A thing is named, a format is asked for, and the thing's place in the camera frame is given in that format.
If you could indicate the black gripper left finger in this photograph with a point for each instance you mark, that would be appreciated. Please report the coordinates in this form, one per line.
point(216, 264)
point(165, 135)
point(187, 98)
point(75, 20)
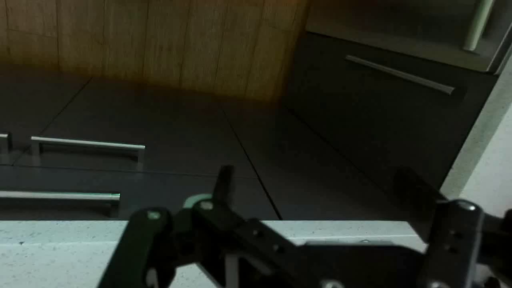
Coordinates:
point(230, 250)

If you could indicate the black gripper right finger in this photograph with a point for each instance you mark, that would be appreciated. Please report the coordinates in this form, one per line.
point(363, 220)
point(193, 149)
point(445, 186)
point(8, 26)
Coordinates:
point(459, 234)

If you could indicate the dark cabinet drawer front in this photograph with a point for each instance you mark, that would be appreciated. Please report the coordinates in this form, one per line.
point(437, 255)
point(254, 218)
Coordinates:
point(187, 138)

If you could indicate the dark cabinet right door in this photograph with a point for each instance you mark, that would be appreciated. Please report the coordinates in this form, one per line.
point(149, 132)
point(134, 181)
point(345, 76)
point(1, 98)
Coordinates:
point(329, 148)

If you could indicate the white table leg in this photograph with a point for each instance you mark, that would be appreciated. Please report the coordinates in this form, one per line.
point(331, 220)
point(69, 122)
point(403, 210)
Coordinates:
point(478, 20)

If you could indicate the silver cabinet handle right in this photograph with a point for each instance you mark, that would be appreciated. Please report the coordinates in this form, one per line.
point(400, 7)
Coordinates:
point(401, 74)

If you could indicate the silver drawer handle upper left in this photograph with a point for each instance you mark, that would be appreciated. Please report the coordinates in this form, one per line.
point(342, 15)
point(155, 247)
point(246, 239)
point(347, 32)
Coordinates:
point(137, 149)

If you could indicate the silver drawer handle lower left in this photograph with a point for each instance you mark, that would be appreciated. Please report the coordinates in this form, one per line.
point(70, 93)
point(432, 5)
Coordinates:
point(59, 196)

